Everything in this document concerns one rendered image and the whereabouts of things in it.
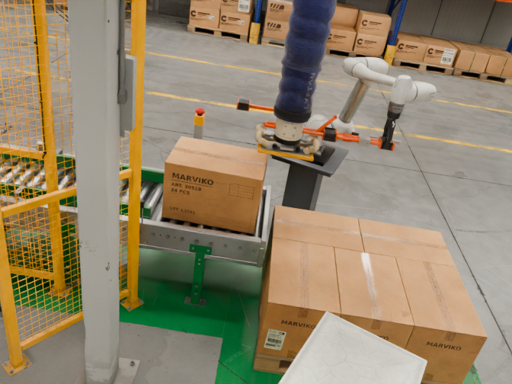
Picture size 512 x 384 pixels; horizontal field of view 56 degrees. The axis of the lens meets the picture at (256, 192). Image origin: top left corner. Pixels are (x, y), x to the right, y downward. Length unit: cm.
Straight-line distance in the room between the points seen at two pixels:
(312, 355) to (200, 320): 156
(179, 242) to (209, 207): 29
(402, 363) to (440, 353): 111
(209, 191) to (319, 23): 116
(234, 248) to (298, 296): 54
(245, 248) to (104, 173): 127
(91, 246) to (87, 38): 89
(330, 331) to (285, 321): 87
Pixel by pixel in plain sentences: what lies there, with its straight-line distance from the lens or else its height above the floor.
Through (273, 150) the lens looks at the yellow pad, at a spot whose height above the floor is 111.
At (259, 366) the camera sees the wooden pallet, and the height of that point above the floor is 4.
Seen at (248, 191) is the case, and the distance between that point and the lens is 293.
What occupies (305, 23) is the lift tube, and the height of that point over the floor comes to 185.
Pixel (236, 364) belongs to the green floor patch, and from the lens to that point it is 305.
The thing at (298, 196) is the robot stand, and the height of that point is 40.
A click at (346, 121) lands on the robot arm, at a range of 374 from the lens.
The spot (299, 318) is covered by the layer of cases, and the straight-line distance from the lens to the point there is 272.
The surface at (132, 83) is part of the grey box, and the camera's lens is 199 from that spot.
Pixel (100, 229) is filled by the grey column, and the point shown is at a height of 107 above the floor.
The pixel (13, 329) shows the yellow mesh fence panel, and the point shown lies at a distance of 287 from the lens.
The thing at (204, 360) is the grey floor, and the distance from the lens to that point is 305.
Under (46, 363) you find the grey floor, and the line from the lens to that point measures 308.
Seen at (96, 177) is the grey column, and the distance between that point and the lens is 202.
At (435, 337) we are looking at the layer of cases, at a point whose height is 48.
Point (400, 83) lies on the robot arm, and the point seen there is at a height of 160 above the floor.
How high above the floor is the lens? 233
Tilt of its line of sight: 30 degrees down
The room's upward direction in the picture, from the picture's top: 10 degrees clockwise
